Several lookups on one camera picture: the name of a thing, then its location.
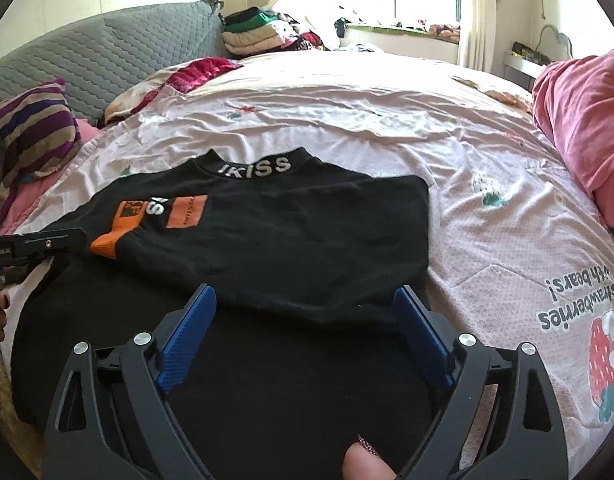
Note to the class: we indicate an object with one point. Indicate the pink strawberry printed blanket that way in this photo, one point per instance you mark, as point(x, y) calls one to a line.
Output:
point(387, 125)

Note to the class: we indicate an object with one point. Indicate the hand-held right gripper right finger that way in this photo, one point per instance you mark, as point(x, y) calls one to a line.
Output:
point(422, 340)

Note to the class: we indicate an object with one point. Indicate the pink cloth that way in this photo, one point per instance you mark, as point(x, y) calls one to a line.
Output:
point(582, 120)

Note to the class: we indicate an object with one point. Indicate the black shirt with orange patches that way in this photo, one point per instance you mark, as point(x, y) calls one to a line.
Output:
point(287, 240)

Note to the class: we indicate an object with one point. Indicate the white windowsill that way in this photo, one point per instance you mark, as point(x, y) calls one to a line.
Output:
point(402, 45)

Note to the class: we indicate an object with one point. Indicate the heap of mixed clothes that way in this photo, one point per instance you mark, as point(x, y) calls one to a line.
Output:
point(337, 35)

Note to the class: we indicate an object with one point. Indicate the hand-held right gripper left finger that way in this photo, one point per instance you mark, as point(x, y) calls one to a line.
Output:
point(187, 340)

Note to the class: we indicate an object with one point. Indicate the pile of folded clothes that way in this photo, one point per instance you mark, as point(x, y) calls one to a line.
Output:
point(257, 30)

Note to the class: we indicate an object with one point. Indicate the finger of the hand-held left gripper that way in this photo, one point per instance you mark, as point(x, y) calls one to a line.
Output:
point(42, 243)

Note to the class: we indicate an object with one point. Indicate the grey quilted cover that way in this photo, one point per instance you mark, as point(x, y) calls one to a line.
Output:
point(112, 45)

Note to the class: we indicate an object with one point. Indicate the white curtain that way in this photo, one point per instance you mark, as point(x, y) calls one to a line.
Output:
point(479, 15)

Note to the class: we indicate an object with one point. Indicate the person's right hand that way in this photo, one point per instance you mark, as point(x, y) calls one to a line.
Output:
point(367, 462)

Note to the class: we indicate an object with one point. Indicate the cream and red floral quilt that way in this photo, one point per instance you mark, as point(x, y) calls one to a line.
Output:
point(147, 85)

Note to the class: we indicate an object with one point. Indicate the white shelf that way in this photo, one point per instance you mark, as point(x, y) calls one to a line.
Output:
point(527, 62)

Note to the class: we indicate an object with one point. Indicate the purple striped pillow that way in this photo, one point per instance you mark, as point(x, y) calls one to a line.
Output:
point(32, 125)

